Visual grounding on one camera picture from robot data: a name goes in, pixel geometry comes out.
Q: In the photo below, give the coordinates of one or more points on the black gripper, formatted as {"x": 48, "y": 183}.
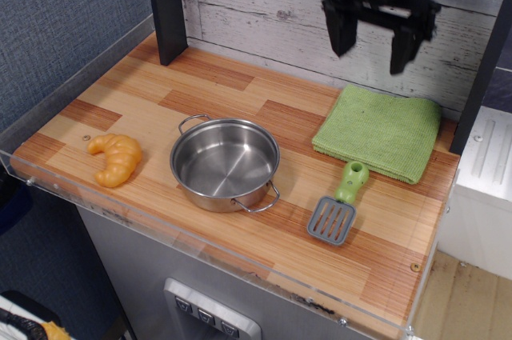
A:
{"x": 412, "y": 20}

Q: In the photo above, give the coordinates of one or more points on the green towel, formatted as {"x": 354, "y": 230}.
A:
{"x": 393, "y": 136}

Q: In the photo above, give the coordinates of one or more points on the white aluminium side block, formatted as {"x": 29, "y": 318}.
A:
{"x": 485, "y": 165}

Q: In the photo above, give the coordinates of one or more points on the green grey toy spatula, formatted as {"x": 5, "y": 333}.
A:
{"x": 334, "y": 216}

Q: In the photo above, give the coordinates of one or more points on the stainless steel pot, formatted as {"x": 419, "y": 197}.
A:
{"x": 226, "y": 164}

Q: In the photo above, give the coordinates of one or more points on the orange plastic croissant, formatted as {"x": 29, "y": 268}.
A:
{"x": 122, "y": 153}

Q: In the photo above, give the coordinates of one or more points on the clear acrylic table guard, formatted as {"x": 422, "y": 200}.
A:
{"x": 264, "y": 265}

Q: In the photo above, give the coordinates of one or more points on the silver button control panel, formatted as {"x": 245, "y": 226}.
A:
{"x": 221, "y": 320}

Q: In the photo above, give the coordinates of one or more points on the yellow black object bottom left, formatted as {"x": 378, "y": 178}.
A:
{"x": 32, "y": 329}

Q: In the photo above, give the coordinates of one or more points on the black right vertical post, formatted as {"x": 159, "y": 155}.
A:
{"x": 482, "y": 79}

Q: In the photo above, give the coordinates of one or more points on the black vertical post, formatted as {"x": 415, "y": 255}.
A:
{"x": 482, "y": 79}
{"x": 169, "y": 23}

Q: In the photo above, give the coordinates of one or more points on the black left vertical post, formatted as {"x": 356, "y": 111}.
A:
{"x": 169, "y": 23}

